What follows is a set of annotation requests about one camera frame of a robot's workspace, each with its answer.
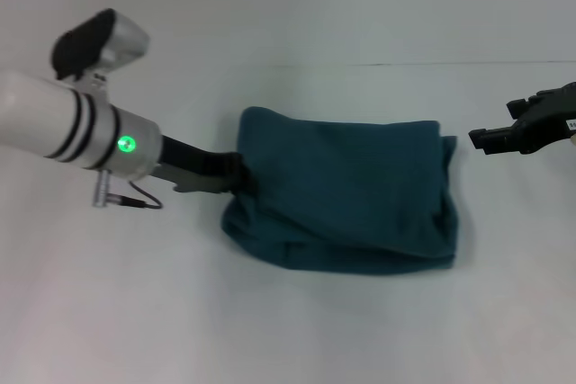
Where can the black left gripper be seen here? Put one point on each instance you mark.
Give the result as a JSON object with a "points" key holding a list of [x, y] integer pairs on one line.
{"points": [[193, 159]]}

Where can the teal blue t-shirt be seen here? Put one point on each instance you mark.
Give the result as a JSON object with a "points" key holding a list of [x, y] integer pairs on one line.
{"points": [[351, 195]]}

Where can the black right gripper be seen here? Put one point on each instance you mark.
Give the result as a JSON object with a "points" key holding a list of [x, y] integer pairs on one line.
{"points": [[549, 118]]}

